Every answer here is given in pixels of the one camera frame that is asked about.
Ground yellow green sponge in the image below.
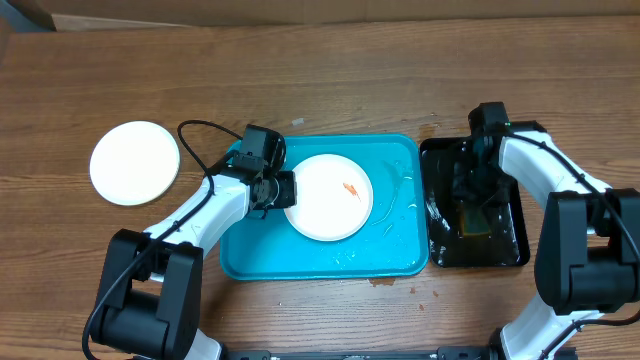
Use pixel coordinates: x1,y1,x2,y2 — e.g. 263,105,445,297
460,204,491,237

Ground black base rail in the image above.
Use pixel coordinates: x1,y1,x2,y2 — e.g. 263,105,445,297
221,346,500,360

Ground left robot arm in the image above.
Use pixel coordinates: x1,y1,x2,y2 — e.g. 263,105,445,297
81,125,296,359

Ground cardboard sheet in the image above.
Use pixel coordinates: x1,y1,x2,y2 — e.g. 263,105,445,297
1,0,639,31

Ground teal plastic tray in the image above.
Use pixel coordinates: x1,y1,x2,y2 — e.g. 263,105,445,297
220,134,429,281

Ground black water tray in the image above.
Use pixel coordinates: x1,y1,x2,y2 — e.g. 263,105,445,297
419,138,530,268

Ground white plate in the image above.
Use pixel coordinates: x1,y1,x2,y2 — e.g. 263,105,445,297
89,121,180,206
285,154,374,242

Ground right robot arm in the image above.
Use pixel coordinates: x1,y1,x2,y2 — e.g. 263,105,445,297
450,102,639,359

